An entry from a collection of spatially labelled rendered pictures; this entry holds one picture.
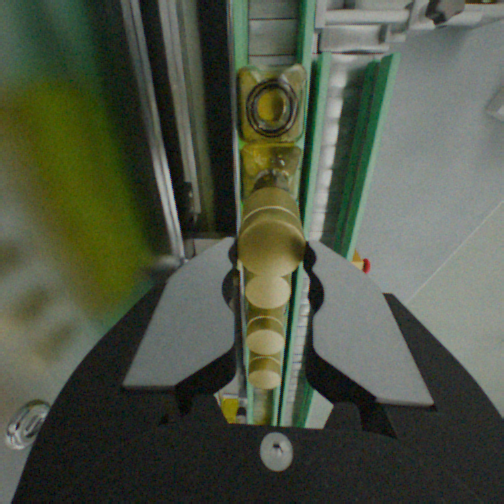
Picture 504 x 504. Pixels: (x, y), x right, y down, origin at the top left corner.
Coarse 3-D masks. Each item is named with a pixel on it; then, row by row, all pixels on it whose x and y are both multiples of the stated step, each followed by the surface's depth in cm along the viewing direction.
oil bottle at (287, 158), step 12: (252, 144) 22; (264, 144) 22; (276, 144) 22; (288, 144) 22; (240, 156) 21; (252, 156) 20; (264, 156) 20; (276, 156) 20; (288, 156) 20; (300, 156) 20; (240, 168) 21; (252, 168) 20; (264, 168) 20; (276, 168) 20; (288, 168) 20; (300, 168) 21; (240, 180) 22; (252, 180) 20; (288, 180) 20
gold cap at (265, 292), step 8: (248, 272) 19; (248, 280) 17; (256, 280) 17; (264, 280) 17; (272, 280) 17; (280, 280) 17; (288, 280) 17; (248, 288) 17; (256, 288) 17; (264, 288) 17; (272, 288) 17; (280, 288) 17; (288, 288) 17; (248, 296) 18; (256, 296) 18; (264, 296) 18; (272, 296) 18; (280, 296) 18; (288, 296) 18; (256, 304) 18; (264, 304) 18; (272, 304) 18; (280, 304) 18
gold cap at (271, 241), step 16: (256, 192) 14; (272, 192) 14; (256, 208) 12; (272, 208) 12; (288, 208) 12; (256, 224) 11; (272, 224) 11; (288, 224) 11; (240, 240) 11; (256, 240) 11; (272, 240) 11; (288, 240) 11; (304, 240) 11; (240, 256) 12; (256, 256) 12; (272, 256) 12; (288, 256) 12; (304, 256) 12; (256, 272) 12; (272, 272) 12; (288, 272) 12
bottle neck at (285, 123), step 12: (264, 84) 13; (276, 84) 12; (288, 84) 13; (252, 96) 13; (288, 96) 13; (252, 108) 13; (288, 108) 14; (252, 120) 13; (264, 120) 17; (288, 120) 13; (264, 132) 14; (276, 132) 14
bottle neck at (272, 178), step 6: (258, 174) 20; (264, 174) 19; (270, 174) 18; (276, 174) 19; (282, 174) 19; (258, 180) 18; (264, 180) 17; (270, 180) 17; (276, 180) 17; (282, 180) 18; (258, 186) 17; (264, 186) 16; (270, 186) 16; (276, 186) 16; (282, 186) 16; (252, 192) 17; (288, 192) 16
